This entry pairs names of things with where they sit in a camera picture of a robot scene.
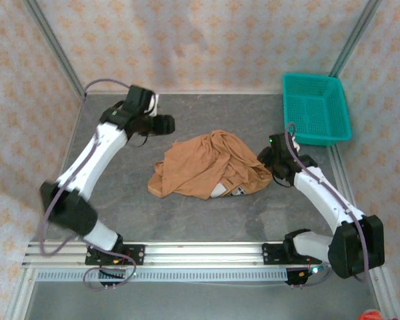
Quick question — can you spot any orange-tan t-shirt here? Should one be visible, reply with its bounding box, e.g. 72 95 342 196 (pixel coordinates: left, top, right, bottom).
147 129 273 201

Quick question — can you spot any teal plastic basket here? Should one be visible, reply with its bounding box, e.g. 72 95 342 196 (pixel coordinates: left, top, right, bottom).
282 72 353 147

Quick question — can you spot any black base controller board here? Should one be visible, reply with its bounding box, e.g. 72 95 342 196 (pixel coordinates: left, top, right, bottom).
285 266 321 287

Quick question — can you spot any red object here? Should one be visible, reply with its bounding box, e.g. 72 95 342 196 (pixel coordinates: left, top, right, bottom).
359 309 383 320

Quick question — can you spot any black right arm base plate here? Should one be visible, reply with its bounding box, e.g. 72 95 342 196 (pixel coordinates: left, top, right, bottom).
261 243 321 267

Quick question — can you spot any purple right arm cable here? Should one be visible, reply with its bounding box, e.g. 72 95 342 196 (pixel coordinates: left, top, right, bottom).
285 122 371 287

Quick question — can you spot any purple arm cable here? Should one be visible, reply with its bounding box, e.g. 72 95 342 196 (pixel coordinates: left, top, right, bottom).
285 122 371 287
36 78 137 291

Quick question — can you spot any aluminium frame post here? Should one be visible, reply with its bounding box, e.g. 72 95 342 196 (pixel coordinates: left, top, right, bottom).
329 0 383 78
22 0 87 98

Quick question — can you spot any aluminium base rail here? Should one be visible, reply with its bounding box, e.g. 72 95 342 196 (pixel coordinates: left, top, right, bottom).
21 242 384 269

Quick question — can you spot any perforated grey cable tray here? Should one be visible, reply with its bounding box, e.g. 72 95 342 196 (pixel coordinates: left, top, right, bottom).
36 268 289 283

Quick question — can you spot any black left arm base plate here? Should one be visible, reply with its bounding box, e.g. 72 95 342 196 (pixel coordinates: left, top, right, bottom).
85 244 146 267

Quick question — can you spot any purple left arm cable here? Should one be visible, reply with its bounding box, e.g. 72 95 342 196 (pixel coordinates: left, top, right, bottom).
36 78 137 291

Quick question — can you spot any aluminium table side rail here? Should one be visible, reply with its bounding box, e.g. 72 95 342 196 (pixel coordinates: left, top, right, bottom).
329 145 400 320
5 95 87 320

